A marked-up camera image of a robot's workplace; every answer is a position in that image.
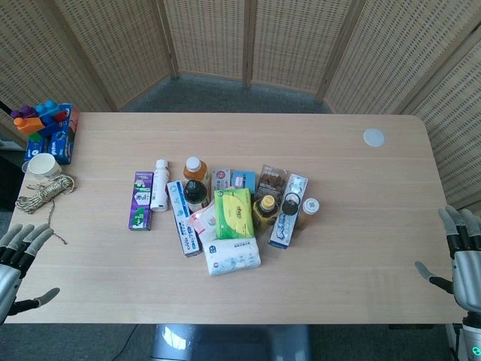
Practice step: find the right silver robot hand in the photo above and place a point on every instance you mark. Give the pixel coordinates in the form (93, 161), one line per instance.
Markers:
(467, 270)

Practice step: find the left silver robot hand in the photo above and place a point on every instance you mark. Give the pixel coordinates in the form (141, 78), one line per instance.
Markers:
(8, 276)

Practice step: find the purple green box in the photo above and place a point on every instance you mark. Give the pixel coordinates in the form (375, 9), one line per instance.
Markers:
(141, 201)

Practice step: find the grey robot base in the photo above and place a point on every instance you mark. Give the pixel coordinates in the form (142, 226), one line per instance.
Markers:
(229, 344)

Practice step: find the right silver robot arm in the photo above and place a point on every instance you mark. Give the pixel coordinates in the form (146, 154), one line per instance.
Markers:
(472, 338)

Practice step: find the blue white toothpaste box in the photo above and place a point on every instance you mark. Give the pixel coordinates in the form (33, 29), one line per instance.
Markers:
(182, 222)

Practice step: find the clear plastic cup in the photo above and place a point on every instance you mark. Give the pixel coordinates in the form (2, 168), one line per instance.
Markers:
(25, 167)

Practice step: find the white paper cup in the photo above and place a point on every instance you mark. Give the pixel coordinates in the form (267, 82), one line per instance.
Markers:
(43, 165)

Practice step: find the flat blue cookie box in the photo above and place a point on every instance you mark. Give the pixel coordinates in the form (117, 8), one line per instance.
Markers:
(35, 148)

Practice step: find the woven folding screen panel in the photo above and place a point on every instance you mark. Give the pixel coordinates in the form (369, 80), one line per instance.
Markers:
(394, 49)
(37, 56)
(208, 37)
(297, 41)
(120, 45)
(454, 131)

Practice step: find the green toy block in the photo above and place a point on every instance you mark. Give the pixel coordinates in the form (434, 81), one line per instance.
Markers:
(35, 136)

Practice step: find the tall blue cookie box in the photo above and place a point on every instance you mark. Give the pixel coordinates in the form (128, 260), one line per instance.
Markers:
(65, 139)

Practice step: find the orange toy block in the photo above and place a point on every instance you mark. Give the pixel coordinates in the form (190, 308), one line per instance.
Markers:
(28, 126)

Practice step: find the dark blue toy block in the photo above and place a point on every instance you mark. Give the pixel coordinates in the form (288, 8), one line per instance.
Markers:
(49, 124)

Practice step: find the white round desk grommet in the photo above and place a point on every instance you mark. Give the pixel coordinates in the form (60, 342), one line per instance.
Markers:
(374, 137)

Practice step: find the purple toy block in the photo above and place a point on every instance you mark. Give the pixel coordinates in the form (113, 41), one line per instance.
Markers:
(22, 112)

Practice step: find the light blue toy block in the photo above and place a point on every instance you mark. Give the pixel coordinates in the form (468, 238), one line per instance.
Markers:
(48, 107)

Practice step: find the white plastic drink bottle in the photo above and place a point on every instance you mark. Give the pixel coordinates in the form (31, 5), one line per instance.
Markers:
(159, 188)

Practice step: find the small black round bottle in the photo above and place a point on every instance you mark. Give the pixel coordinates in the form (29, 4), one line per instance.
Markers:
(291, 205)

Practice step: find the blue white long box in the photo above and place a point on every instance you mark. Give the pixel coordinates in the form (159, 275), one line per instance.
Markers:
(282, 229)

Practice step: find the pink white packet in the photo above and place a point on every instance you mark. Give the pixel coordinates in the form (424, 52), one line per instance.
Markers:
(204, 222)

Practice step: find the dark bottle black cap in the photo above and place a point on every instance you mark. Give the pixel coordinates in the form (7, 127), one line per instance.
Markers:
(194, 193)

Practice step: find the dark bottle yellow cap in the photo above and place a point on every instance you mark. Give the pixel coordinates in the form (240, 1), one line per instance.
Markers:
(265, 212)

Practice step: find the brown nut snack bag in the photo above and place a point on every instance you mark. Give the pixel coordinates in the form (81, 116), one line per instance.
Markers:
(272, 180)

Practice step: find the orange juice bottle white cap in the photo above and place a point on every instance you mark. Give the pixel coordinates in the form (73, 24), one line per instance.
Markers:
(196, 171)

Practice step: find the white tissue pack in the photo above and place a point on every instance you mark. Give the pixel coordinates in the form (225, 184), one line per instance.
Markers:
(232, 257)

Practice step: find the red white small box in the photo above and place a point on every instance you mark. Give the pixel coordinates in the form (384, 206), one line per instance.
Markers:
(221, 179)

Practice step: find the green yellow tissue pack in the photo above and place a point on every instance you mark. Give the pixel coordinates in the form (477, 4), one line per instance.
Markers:
(233, 214)

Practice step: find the small blue box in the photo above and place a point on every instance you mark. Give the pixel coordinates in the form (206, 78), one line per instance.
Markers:
(243, 178)

